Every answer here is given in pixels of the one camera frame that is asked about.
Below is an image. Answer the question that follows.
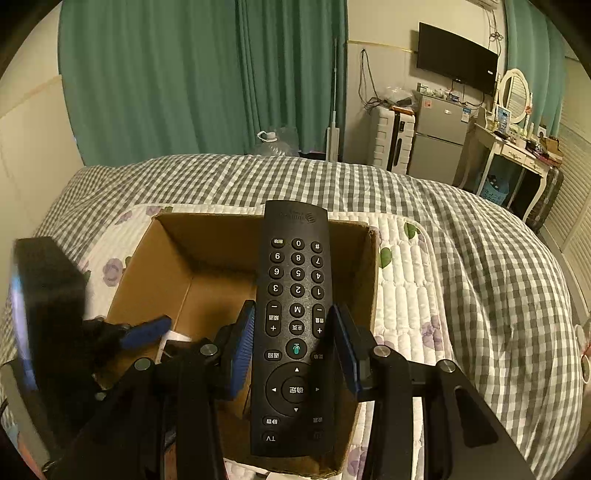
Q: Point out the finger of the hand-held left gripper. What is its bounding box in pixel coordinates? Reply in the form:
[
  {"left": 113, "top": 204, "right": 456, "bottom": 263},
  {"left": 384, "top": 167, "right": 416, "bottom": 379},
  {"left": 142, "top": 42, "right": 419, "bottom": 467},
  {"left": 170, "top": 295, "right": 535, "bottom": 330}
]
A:
[{"left": 92, "top": 315, "right": 173, "bottom": 366}]

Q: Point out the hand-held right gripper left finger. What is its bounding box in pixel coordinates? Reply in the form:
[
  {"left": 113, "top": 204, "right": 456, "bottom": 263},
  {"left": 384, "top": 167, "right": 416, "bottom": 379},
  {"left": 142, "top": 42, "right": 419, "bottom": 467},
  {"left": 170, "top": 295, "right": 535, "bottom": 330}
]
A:
[{"left": 60, "top": 299, "right": 257, "bottom": 480}]

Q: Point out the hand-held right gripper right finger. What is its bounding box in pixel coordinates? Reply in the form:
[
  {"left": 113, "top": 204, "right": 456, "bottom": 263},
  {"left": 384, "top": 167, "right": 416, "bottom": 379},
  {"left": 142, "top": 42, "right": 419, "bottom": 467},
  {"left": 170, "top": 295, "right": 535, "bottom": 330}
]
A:
[{"left": 331, "top": 302, "right": 533, "bottom": 480}]

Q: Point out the black remote control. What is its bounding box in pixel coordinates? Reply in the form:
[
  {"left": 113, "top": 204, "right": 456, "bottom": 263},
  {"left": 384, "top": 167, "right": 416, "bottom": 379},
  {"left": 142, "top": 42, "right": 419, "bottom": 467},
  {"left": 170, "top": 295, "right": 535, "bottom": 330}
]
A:
[{"left": 249, "top": 199, "right": 338, "bottom": 459}]

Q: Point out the brown cardboard box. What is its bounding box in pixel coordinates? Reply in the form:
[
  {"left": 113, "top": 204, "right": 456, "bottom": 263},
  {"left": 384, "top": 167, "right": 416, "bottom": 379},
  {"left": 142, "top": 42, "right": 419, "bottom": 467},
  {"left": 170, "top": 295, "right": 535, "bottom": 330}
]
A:
[{"left": 95, "top": 211, "right": 382, "bottom": 479}]

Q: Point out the white flat packet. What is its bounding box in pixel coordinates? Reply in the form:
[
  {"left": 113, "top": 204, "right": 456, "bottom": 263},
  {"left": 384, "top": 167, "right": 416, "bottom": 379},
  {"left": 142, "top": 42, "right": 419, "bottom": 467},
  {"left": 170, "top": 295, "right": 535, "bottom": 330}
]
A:
[{"left": 156, "top": 329, "right": 193, "bottom": 366}]

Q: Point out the white floral quilted mat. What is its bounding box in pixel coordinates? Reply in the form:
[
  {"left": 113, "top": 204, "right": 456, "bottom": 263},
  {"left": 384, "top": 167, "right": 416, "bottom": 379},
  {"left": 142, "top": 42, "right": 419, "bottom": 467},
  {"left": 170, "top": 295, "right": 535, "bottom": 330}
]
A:
[{"left": 76, "top": 203, "right": 448, "bottom": 480}]

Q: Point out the grey checked blanket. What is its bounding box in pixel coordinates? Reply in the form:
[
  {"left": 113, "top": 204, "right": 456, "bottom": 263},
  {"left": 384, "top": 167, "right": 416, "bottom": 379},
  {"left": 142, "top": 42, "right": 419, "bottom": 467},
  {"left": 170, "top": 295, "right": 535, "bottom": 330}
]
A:
[{"left": 0, "top": 154, "right": 579, "bottom": 480}]

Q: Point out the clear plastic water jug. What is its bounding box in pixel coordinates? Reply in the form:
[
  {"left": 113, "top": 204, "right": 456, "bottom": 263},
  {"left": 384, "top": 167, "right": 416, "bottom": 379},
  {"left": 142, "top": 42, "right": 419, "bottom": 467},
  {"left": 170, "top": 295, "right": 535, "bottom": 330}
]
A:
[{"left": 255, "top": 130, "right": 302, "bottom": 158}]

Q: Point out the white ribbed suitcase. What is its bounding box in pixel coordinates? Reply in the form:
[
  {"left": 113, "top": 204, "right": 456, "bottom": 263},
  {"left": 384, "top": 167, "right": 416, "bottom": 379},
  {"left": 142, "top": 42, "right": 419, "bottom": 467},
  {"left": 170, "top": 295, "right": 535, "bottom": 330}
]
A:
[{"left": 371, "top": 106, "right": 416, "bottom": 174}]

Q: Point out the white mop pole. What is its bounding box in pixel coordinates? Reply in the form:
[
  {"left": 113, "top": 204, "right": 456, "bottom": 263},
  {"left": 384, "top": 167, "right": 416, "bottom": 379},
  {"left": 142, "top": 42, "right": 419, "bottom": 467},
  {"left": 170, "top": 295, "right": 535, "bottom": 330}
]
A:
[{"left": 324, "top": 39, "right": 341, "bottom": 162}]

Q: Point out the blue plastic basket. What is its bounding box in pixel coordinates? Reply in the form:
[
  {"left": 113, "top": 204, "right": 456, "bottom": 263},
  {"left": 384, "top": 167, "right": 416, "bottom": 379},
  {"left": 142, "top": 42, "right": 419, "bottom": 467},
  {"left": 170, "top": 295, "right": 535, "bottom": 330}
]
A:
[{"left": 480, "top": 172, "right": 511, "bottom": 206}]

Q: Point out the silver refrigerator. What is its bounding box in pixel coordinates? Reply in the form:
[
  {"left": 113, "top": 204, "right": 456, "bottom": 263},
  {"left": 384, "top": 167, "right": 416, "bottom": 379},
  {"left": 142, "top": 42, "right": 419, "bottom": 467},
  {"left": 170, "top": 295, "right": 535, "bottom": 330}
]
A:
[{"left": 407, "top": 90, "right": 479, "bottom": 186}]

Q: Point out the wide green curtain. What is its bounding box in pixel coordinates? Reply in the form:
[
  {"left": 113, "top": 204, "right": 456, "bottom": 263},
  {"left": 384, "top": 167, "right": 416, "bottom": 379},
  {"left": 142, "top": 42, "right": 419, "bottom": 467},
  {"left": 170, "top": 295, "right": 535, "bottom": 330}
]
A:
[{"left": 59, "top": 0, "right": 348, "bottom": 165}]

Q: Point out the dark ribbed suitcase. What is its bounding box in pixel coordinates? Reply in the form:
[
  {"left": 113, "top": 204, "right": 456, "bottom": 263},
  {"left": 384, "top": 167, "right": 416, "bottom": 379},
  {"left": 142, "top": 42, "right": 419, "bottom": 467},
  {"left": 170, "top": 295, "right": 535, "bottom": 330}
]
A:
[{"left": 523, "top": 165, "right": 565, "bottom": 234}]

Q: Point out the white dressing table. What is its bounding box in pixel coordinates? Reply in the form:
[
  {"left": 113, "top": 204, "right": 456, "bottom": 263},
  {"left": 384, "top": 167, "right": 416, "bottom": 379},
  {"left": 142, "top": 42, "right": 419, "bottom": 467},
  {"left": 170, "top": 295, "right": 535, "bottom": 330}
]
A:
[{"left": 454, "top": 121, "right": 556, "bottom": 223}]

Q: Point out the small brown carton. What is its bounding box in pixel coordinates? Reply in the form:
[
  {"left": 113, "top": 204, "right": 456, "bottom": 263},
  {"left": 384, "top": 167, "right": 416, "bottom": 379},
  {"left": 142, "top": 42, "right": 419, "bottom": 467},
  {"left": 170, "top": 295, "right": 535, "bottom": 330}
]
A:
[{"left": 537, "top": 136, "right": 564, "bottom": 163}]

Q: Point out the white oval mirror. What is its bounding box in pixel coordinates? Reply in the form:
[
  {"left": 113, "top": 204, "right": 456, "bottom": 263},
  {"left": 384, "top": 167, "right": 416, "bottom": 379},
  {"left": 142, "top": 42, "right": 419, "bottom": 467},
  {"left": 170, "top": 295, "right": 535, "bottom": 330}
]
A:
[{"left": 494, "top": 68, "right": 533, "bottom": 126}]

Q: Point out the narrow green curtain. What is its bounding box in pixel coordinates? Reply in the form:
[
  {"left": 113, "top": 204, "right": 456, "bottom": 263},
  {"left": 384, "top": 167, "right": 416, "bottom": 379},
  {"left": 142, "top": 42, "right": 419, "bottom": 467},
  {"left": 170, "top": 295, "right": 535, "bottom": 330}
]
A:
[{"left": 503, "top": 0, "right": 567, "bottom": 136}]

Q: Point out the black hanging wall cable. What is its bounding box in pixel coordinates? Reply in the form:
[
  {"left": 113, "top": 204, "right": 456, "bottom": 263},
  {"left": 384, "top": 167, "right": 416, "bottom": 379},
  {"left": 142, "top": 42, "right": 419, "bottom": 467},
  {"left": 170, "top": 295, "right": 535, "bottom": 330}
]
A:
[{"left": 359, "top": 48, "right": 385, "bottom": 112}]

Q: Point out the black wall television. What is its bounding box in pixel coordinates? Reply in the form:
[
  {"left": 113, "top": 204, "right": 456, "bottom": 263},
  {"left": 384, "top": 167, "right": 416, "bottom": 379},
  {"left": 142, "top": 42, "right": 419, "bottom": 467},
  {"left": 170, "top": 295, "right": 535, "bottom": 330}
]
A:
[{"left": 417, "top": 21, "right": 500, "bottom": 96}]

